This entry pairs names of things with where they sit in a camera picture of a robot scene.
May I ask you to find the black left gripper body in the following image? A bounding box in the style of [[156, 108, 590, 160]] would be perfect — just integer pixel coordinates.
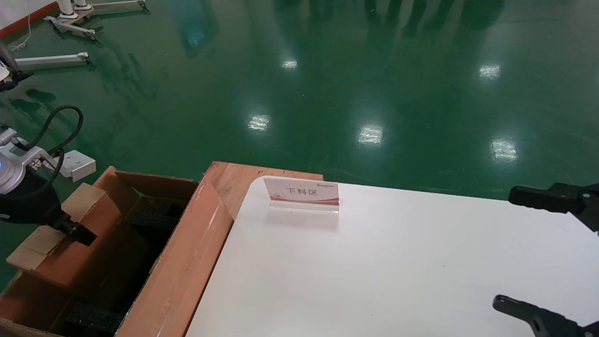
[[0, 171, 71, 230]]

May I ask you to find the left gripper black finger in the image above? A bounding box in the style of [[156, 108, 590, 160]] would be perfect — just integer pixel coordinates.
[[58, 218, 97, 247]]

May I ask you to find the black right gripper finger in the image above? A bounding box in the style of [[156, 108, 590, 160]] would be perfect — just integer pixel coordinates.
[[509, 183, 599, 233], [492, 295, 599, 337]]

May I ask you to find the small cardboard box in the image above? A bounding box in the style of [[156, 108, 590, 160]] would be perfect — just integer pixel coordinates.
[[7, 183, 123, 291]]

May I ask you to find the large open cardboard box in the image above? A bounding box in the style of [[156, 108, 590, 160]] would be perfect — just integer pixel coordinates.
[[0, 166, 234, 337]]

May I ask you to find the black foam padding block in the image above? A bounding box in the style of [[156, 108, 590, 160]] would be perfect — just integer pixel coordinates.
[[129, 197, 188, 237], [66, 302, 124, 335]]

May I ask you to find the brown wooden board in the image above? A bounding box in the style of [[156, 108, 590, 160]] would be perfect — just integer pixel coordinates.
[[205, 161, 324, 220]]

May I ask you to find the white metal stand base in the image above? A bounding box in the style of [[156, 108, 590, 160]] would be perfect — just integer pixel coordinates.
[[44, 0, 150, 40]]

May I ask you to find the acrylic sign with red print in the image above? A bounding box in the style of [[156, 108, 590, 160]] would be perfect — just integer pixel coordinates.
[[263, 176, 340, 215]]

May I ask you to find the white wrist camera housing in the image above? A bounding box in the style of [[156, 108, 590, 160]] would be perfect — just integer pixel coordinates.
[[56, 150, 97, 182]]

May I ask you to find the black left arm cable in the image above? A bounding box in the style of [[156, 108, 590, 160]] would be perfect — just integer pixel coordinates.
[[0, 105, 84, 202]]

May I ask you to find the dark clamp on grey post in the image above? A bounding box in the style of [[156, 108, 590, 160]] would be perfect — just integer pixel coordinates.
[[0, 40, 34, 93]]

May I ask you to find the short white floor rail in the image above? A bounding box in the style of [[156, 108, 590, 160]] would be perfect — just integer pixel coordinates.
[[14, 51, 90, 71]]

